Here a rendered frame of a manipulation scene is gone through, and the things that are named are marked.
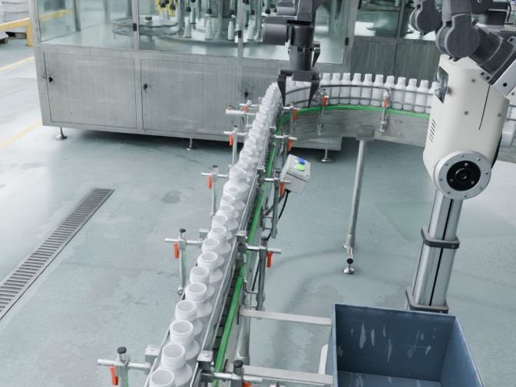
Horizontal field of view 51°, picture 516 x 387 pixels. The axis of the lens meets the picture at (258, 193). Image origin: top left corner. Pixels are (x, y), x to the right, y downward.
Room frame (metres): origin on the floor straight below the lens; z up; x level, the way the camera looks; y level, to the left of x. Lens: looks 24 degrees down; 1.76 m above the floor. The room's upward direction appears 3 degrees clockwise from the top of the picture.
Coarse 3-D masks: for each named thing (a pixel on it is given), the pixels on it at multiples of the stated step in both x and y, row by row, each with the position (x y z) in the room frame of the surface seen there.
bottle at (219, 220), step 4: (216, 216) 1.17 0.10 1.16; (220, 216) 1.18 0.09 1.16; (224, 216) 1.17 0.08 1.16; (212, 220) 1.16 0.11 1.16; (216, 220) 1.17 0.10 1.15; (220, 220) 1.18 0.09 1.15; (224, 220) 1.17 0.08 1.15; (212, 224) 1.16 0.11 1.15; (216, 224) 1.14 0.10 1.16; (220, 224) 1.14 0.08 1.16; (224, 224) 1.15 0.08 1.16; (228, 232) 1.16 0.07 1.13; (208, 236) 1.15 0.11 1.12; (228, 236) 1.15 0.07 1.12; (228, 240) 1.14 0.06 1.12
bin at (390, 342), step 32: (288, 320) 1.09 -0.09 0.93; (320, 320) 1.09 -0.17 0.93; (352, 320) 1.14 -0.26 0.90; (384, 320) 1.13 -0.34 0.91; (416, 320) 1.12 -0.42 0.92; (448, 320) 1.12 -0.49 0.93; (352, 352) 1.14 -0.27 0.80; (384, 352) 1.13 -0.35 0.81; (416, 352) 1.12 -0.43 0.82; (448, 352) 1.10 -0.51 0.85; (320, 384) 1.09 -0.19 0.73; (352, 384) 1.09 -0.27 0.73; (384, 384) 1.10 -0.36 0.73; (416, 384) 1.11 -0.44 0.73; (448, 384) 1.05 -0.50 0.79; (480, 384) 0.88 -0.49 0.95
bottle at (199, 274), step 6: (192, 270) 0.93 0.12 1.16; (198, 270) 0.94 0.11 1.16; (204, 270) 0.94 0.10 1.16; (192, 276) 0.91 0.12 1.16; (198, 276) 0.91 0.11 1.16; (204, 276) 0.91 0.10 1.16; (192, 282) 0.91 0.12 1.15; (198, 282) 0.91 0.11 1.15; (204, 282) 0.91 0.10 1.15; (186, 288) 0.92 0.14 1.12; (210, 288) 0.92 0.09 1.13; (186, 294) 0.91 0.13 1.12; (210, 294) 0.91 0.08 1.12; (210, 300) 0.91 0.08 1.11
